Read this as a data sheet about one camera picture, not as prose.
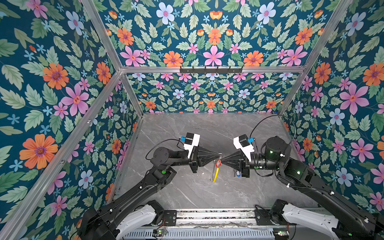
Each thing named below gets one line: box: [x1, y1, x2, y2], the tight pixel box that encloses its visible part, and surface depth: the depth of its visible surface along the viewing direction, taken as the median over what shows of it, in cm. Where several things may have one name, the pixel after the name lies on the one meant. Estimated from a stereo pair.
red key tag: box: [215, 159, 222, 168], surface depth 56 cm
